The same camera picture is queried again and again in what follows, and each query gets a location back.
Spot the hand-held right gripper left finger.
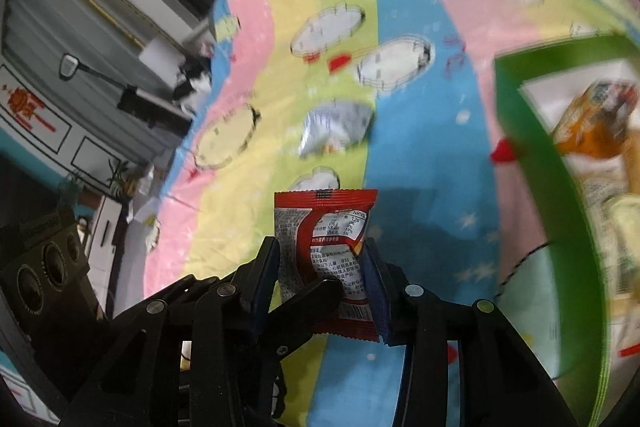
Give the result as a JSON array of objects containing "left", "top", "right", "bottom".
[{"left": 60, "top": 236, "right": 281, "bottom": 427}]

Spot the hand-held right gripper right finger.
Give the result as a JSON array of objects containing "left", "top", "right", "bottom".
[{"left": 362, "top": 249, "right": 581, "bottom": 427}]

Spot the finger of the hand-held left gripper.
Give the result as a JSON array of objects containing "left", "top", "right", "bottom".
[{"left": 259, "top": 279, "right": 345, "bottom": 362}]

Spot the small red snack packet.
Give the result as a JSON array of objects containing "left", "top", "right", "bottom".
[{"left": 273, "top": 188, "right": 379, "bottom": 339}]

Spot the green cardboard box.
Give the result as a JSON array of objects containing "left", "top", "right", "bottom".
[{"left": 492, "top": 33, "right": 640, "bottom": 427}]

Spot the pale yellow snack packet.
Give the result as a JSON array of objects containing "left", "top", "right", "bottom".
[{"left": 582, "top": 177, "right": 640, "bottom": 303}]

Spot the orange panda snack packet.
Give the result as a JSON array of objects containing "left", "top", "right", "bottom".
[{"left": 551, "top": 79, "right": 640, "bottom": 158}]

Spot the green potted plant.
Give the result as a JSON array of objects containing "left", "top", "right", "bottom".
[{"left": 105, "top": 158, "right": 138, "bottom": 200}]

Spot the striped cartoon printed blanket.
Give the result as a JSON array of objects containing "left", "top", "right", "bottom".
[{"left": 142, "top": 0, "right": 640, "bottom": 427}]

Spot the silver crumpled snack packet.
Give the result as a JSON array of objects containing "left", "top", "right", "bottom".
[{"left": 299, "top": 101, "right": 377, "bottom": 158}]

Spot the black and white clothes pile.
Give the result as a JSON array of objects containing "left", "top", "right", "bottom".
[{"left": 172, "top": 54, "right": 213, "bottom": 114}]

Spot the black stand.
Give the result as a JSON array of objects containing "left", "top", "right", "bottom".
[{"left": 59, "top": 53, "right": 193, "bottom": 130}]

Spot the white board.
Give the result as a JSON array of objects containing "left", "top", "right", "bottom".
[{"left": 137, "top": 38, "right": 183, "bottom": 75}]

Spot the red wall decal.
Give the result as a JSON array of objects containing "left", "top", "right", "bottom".
[{"left": 0, "top": 79, "right": 63, "bottom": 132}]

